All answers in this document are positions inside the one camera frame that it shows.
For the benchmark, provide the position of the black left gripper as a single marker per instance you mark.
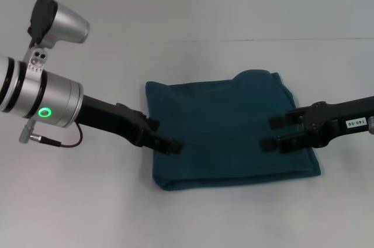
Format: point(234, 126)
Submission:
point(111, 119)

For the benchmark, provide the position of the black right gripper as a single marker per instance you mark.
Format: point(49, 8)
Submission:
point(327, 122)

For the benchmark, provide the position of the teal blue shirt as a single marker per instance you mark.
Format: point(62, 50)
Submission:
point(222, 119)

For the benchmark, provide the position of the silver metal connector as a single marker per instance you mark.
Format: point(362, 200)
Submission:
point(26, 134)
point(371, 125)

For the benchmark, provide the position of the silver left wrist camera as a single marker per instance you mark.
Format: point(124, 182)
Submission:
point(67, 22)

